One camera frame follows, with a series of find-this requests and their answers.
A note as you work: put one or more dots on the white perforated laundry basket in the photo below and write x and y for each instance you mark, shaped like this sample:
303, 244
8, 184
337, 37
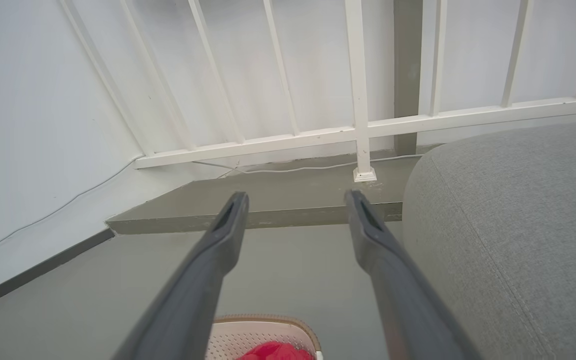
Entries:
248, 332

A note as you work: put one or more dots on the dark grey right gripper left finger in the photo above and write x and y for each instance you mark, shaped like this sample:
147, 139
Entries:
193, 290

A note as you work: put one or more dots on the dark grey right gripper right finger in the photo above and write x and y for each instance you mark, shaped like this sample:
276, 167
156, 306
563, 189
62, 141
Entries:
398, 290

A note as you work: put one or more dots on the grey fabric sofa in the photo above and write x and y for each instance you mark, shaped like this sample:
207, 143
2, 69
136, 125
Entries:
513, 230

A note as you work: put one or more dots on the white metal railing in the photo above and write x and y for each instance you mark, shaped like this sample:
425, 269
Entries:
360, 100

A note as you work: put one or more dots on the red white jersey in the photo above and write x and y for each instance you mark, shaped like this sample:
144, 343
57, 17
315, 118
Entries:
278, 352

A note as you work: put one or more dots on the black baseboard strip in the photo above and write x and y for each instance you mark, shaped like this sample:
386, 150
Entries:
38, 270

